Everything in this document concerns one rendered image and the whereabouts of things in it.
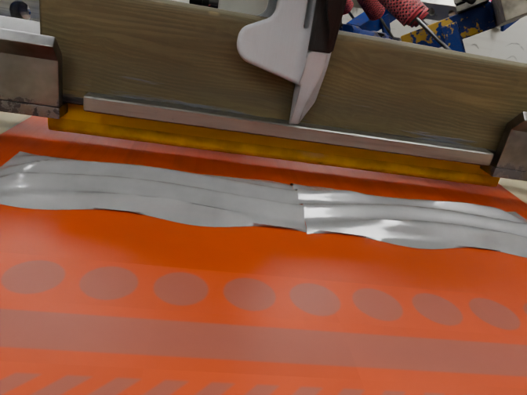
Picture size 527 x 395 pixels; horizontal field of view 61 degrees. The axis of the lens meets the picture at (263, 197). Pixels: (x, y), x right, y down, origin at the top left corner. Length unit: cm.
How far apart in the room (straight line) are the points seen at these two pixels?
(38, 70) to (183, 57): 9
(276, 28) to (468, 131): 17
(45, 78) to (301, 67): 16
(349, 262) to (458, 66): 18
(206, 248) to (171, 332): 6
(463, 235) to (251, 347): 17
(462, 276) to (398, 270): 4
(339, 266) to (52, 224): 14
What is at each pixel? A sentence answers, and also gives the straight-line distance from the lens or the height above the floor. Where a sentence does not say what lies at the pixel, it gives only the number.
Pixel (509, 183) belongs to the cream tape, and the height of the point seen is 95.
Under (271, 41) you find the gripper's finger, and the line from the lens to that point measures 30.
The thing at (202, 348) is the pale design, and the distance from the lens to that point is 17.
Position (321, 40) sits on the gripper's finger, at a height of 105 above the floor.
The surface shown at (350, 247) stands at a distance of 25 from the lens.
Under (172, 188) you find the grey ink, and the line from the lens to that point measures 27.
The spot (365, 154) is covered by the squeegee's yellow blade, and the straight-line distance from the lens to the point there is 36.
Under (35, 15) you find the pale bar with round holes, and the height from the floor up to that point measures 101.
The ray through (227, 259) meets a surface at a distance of 22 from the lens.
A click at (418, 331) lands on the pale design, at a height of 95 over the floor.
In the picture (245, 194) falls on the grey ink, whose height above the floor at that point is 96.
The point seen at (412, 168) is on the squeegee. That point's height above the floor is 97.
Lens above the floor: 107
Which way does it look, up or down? 24 degrees down
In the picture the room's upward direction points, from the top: 10 degrees clockwise
